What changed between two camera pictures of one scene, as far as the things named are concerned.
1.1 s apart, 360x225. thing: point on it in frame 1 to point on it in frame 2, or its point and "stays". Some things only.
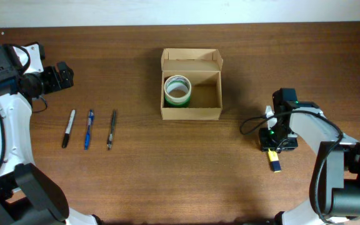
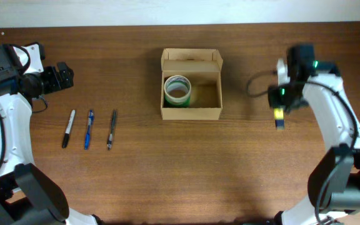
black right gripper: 279,145 to 280,104
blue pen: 90,120 stays
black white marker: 69,129 stays
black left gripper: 55,79 stays
